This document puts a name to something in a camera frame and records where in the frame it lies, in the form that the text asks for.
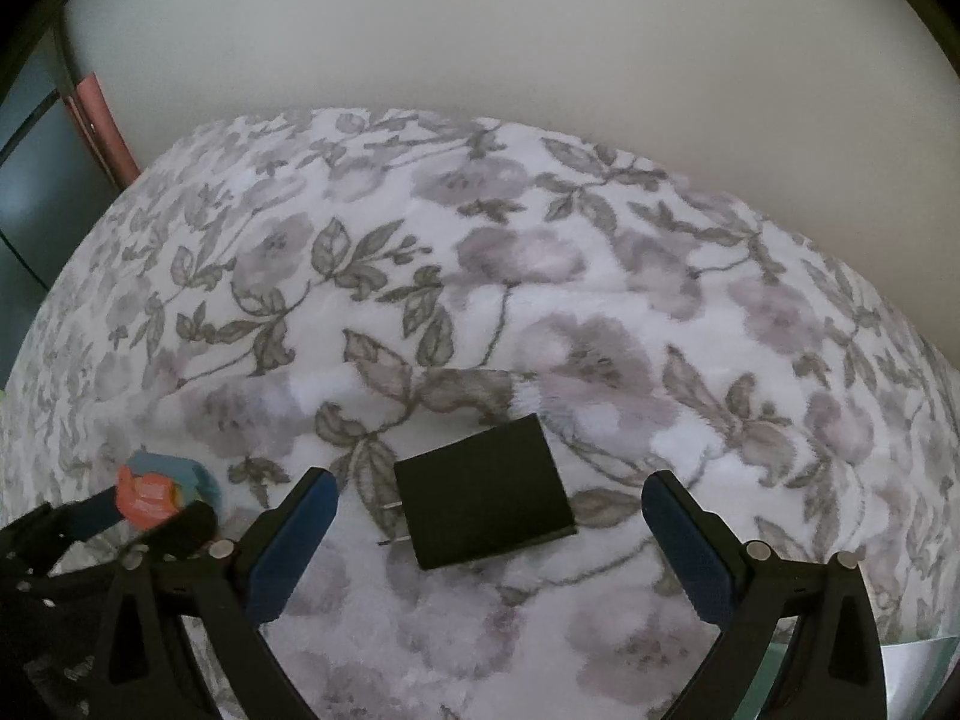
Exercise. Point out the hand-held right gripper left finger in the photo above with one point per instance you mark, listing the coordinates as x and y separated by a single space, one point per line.
289 547

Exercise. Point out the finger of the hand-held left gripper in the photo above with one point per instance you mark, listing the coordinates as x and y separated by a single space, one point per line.
180 532
94 517

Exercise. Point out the pink frame edge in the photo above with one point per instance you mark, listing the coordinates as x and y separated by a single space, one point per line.
101 124

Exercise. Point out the black charger adapter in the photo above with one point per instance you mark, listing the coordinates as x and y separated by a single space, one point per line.
480 491

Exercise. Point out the dark cabinet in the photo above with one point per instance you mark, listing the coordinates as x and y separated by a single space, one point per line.
37 187

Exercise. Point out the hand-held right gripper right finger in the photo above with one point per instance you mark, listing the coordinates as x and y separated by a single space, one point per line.
690 555

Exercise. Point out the grey floral blanket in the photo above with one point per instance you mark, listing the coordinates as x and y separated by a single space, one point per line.
525 277

